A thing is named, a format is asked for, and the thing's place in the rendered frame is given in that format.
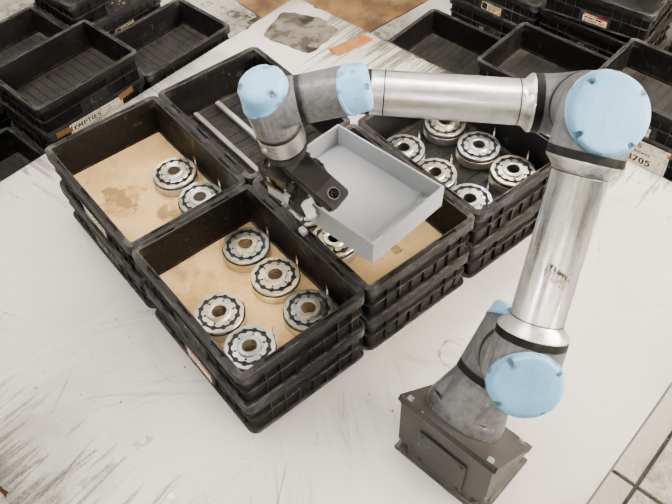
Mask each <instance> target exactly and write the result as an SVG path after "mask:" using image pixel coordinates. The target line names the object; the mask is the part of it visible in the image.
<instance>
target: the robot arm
mask: <svg viewBox="0 0 672 504"><path fill-rule="evenodd" d="M237 92H238V95H239V98H240V100H241V103H242V109H243V112H244V114H245V115H246V116H247V118H248V120H249V122H250V125H251V127H252V129H253V131H254V134H255V136H256V139H255V142H256V144H257V145H258V146H259V147H261V152H262V153H263V154H265V156H266V157H265V158H264V161H263V163H262V164H261V165H260V166H259V167H258V169H259V172H260V174H261V176H262V178H263V180H264V182H265V184H266V185H267V186H269V187H271V188H272V189H274V190H276V191H278V192H280V193H281V194H284V193H285V192H286V193H287V194H289V195H290V197H288V196H284V199H285V201H286V202H287V203H288V205H289V207H290V209H291V210H293V211H294V212H296V213H297V214H299V215H301V216H303V217H305V218H307V219H309V220H314V219H316V218H317V217H318V214H317V213H316V211H315V208H314V207H313V206H312V202H313V200H314V201H315V204H316V205H318V206H319V207H321V208H322V209H326V210H327V211H328V212H333V211H335V210H336V209H337V208H338V207H339V206H340V205H341V203H342V202H343V201H344V200H345V199H346V198H347V196H348V189H347V188H346V187H344V186H343V185H342V184H341V183H340V182H339V181H338V180H336V179H335V178H334V177H333V176H332V175H331V174H330V173H328V171H327V169H326V168H325V166H324V164H323V163H322V162H320V160H319V159H317V158H312V157H310V156H311V154H310V153H309V152H306V151H307V141H306V133H305V131H304V128H303V124H310V123H315V122H320V121H325V120H330V119H335V118H340V117H345V116H356V115H358V114H360V115H380V116H394V117H408V118H422V119H436V120H450V121H464V122H478V123H492V124H506V125H519V126H521V128H522V129H523V130H524V131H525V132H533V133H542V134H547V135H550V138H549V142H548V146H547V149H546V154H547V156H548V158H549V159H550V161H551V164H552V169H551V172H550V176H549V179H548V183H547V186H546V189H545V193H544V196H543V200H542V203H541V207H540V210H539V214H538V217H537V220H536V224H535V227H534V231H533V234H532V238H531V241H530V245H529V248H528V251H527V255H526V258H525V262H524V265H523V269H522V272H521V276H520V279H519V282H518V286H517V289H516V293H515V296H514V300H513V303H510V302H508V301H505V300H502V299H498V300H496V301H494V302H493V304H492V305H491V307H490V308H489V309H488V310H487V311H486V315H485V316H484V318H483V320H482V321H481V323H480V325H479V326H478V328H477V330H476V331H475V333H474V335H473V336H472V338H471V340H470V341H469V343H468V345H467V347H466V348H465V350H464V352H463V353H462V355H461V357H460V358H459V360H458V362H457V363H456V365H455V366H454V367H453V368H452V369H450V370H449V371H448V372H447V373H446V374H445V375H443V376H442V377H441V378H440V379H439V380H437V381H436V382H435V383H434V384H433V385H432V386H431V388H430V390H429V391H428V393H427V395H426V400H427V403H428V405H429V406H430V408H431V409H432V410H433V411H434V412H435V413H436V414H437V415H438V416H439V417H440V418H441V419H442V420H443V421H444V422H446V423H447V424H448V425H450V426H451V427H452V428H454V429H455V430H457V431H459V432H460V433H462V434H464V435H466V436H468V437H470V438H472V439H475V440H477V441H480V442H484V443H496V442H498V440H499V439H500V437H501V436H502V434H503V432H504V430H505V426H506V422H507V417H508V415H510V416H513V417H517V418H535V417H539V416H541V415H543V414H545V413H548V412H550V411H551V410H552V409H554V408H555V407H556V406H557V405H558V403H559V402H560V401H561V399H562V397H563V394H564V391H565V375H564V372H563V370H562V367H563V363H564V360H565V357H566V354H567V350H568V348H569V344H570V338H569V336H568V334H567V332H566V331H565V328H564V326H565V323H566V320H567V316H568V313H569V310H570V307H571V303H572V300H573V297H574V294H575V291H576V287H577V284H578V281H579V278H580V275H581V271H582V268H583V265H584V262H585V259H586V255H587V252H588V249H589V246H590V242H591V239H592V236H593V233H594V230H595V226H596V223H597V220H598V217H599V214H600V210H601V207H602V204H603V201H604V197H605V194H606V191H607V188H608V185H609V181H610V180H611V179H612V178H613V177H615V176H617V175H619V174H620V173H622V172H624V169H625V167H626V163H627V160H628V157H629V154H630V151H631V149H632V148H634V147H635V146H636V145H637V144H638V143H639V142H640V141H641V140H642V138H643V137H644V136H645V134H646V132H647V130H648V127H649V124H650V120H651V105H650V101H649V98H648V95H647V93H646V92H645V90H644V88H643V87H642V86H641V85H640V84H639V83H638V82H637V81H636V80H635V79H633V78H632V77H630V76H628V75H626V74H624V73H622V72H620V71H616V70H612V69H599V70H579V71H572V72H564V73H531V74H530V75H529V76H528V77H526V78H509V77H493V76H477V75H461V74H445V73H430V72H414V71H398V70H382V69H368V68H367V65H366V64H365V63H363V62H357V63H351V64H350V63H344V64H341V65H339V66H334V67H329V68H325V69H320V70H315V71H311V72H306V73H301V74H296V75H289V76H286V75H285V74H284V73H283V72H282V70H281V69H279V68H278V67H276V66H271V65H267V64H262V65H258V66H255V67H253V68H251V69H249V70H248V71H247V72H245V73H244V75H243V76H242V77H241V79H240V81H239V84H238V89H237ZM267 161H268V162H267ZM266 162H267V163H266ZM265 163H266V164H265ZM263 167H264V168H265V169H263ZM264 175H265V176H267V177H268V178H269V180H270V182H271V183H270V182H268V181H266V179H265V176H264ZM308 195H310V196H311V197H312V198H313V200H312V198H311V197H310V196H308Z"/></svg>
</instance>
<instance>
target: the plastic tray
mask: <svg viewBox="0 0 672 504"><path fill-rule="evenodd" d="M306 152H309V153H310V154H311V156H310V157H312V158H317V159H319V160H320V162H322V163H323V164H324V166H325V168H326V169H327V171H328V173H330V174H331V175H332V176H333V177H334V178H335V179H336V180H338V181H339V182H340V183H341V184H342V185H343V186H344V187H346V188H347V189H348V196H347V198H346V199H345V200H344V201H343V202H342V203H341V205H340V206H339V207H338V208H337V209H336V210H335V211H333V212H328V211H327V210H326V209H322V208H321V207H319V206H318V205H316V204H315V201H314V200H313V198H312V197H311V196H310V195H308V196H310V197H311V198H312V200H313V202H312V206H313V207H314V208H315V211H316V213H317V214H318V217H317V218H316V219H314V220H310V221H311V222H312V223H314V224H315V225H317V226H318V227H320V228H321V229H323V230H324V231H326V232H327V233H329V234H330V235H331V236H333V237H334V238H336V239H337V240H339V241H340V242H342V243H343V244H345V245H346V246H348V247H349V248H350V249H352V250H353V251H355V252H356V253H358V254H359V255H361V256H362V257H364V258H365V259H367V260H368V261H369V262H371V263H372V264H373V263H374V262H375V261H377V260H378V259H379V258H380V257H381V256H383V255H384V254H385V253H386V252H387V251H388V250H390V249H391V248H392V247H393V246H394V245H396V244H397V243H398V242H399V241H400V240H401V239H403V238H404V237H405V236H406V235H407V234H409V233H410V232H411V231H412V230H413V229H415V228H416V227H417V226H418V225H419V224H420V223H422V222H423V221H424V220H425V219H426V218H428V217H429V216H430V215H431V214H432V213H434V212H435V211H436V210H437V209H438V208H439V207H441V206H442V200H443V193H444V186H443V185H441V184H439V183H437V182H436V181H434V180H432V179H431V178H429V177H427V176H426V175H424V174H422V173H421V172H419V171H417V170H415V169H414V168H412V167H410V166H409V165H407V164H405V163H404V162H402V161H400V160H398V159H397V158H395V157H393V156H392V155H390V154H388V153H387V152H385V151H383V150H382V149H380V148H378V147H376V146H375V145H373V144H371V143H370V142H368V141H366V140H365V139H363V138H361V137H359V136H358V135H356V134H354V133H353V132H351V131H349V130H348V129H346V128H344V127H343V126H341V125H339V124H337V125H336V126H334V127H333V128H331V129H330V130H329V131H327V132H326V133H324V134H323V135H321V136H320V137H318V138H317V139H315V140H314V141H313V142H311V143H310V144H308V145H307V151H306ZM268 192H269V193H270V194H271V195H273V196H274V197H276V198H277V199H279V200H280V201H282V202H283V203H285V204H286V205H288V203H287V202H286V201H285V199H284V196H288V197H290V195H289V194H287V193H286V192H285V193H284V194H281V193H280V192H278V191H276V190H274V189H272V188H271V187H269V186H268ZM288 206H289V205H288Z"/></svg>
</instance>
